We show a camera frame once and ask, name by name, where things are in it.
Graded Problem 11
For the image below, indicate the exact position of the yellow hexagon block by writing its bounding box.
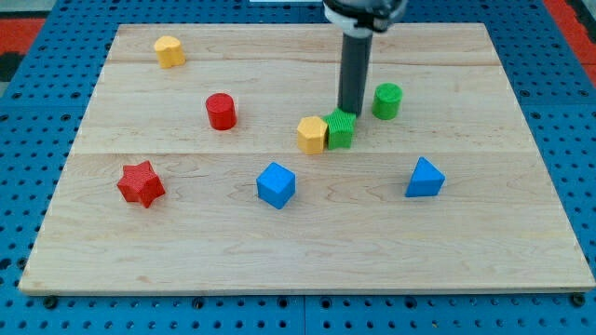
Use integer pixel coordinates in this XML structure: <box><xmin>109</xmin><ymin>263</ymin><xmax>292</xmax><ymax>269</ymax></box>
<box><xmin>297</xmin><ymin>116</ymin><xmax>328</xmax><ymax>154</ymax></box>

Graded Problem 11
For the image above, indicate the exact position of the red star block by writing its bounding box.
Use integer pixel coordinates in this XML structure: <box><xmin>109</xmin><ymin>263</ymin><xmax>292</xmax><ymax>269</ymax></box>
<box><xmin>116</xmin><ymin>160</ymin><xmax>166</xmax><ymax>208</ymax></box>

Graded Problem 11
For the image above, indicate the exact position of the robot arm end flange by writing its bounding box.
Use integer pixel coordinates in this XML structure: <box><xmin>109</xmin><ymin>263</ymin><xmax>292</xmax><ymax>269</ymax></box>
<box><xmin>322</xmin><ymin>0</ymin><xmax>408</xmax><ymax>33</ymax></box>

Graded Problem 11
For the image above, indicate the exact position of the red cylinder block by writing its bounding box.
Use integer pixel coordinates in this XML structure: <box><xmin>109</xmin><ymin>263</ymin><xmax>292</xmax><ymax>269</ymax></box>
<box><xmin>205</xmin><ymin>93</ymin><xmax>237</xmax><ymax>130</ymax></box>

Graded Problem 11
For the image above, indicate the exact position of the green star block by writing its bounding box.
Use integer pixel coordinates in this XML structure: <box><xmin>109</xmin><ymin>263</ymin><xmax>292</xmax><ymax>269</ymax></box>
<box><xmin>323</xmin><ymin>108</ymin><xmax>356</xmax><ymax>150</ymax></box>

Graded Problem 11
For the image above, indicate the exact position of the blue cube block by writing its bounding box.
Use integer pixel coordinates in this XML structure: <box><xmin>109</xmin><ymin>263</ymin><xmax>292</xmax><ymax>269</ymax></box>
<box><xmin>256</xmin><ymin>162</ymin><xmax>296</xmax><ymax>209</ymax></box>

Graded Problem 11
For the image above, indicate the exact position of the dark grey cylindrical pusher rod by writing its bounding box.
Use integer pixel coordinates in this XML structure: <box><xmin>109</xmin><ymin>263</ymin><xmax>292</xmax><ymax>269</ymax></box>
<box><xmin>337</xmin><ymin>30</ymin><xmax>373</xmax><ymax>117</ymax></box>

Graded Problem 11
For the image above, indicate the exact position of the blue triangle block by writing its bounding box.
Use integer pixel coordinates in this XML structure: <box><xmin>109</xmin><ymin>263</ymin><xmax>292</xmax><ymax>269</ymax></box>
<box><xmin>405</xmin><ymin>156</ymin><xmax>446</xmax><ymax>197</ymax></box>

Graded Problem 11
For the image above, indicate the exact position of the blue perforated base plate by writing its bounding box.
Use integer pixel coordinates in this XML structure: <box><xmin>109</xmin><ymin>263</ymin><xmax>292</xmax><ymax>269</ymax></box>
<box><xmin>1</xmin><ymin>1</ymin><xmax>595</xmax><ymax>334</ymax></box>

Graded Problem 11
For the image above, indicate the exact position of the yellow heart block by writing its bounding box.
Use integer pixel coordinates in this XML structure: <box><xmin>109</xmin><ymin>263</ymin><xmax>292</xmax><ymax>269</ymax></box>
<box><xmin>154</xmin><ymin>35</ymin><xmax>186</xmax><ymax>69</ymax></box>

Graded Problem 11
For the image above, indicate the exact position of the wooden board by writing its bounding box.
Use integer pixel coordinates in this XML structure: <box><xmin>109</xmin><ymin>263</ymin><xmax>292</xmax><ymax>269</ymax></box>
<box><xmin>19</xmin><ymin>23</ymin><xmax>595</xmax><ymax>296</ymax></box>

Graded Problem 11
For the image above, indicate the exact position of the green cylinder block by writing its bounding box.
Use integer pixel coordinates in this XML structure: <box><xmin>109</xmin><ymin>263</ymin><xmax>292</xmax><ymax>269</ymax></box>
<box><xmin>372</xmin><ymin>83</ymin><xmax>403</xmax><ymax>120</ymax></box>

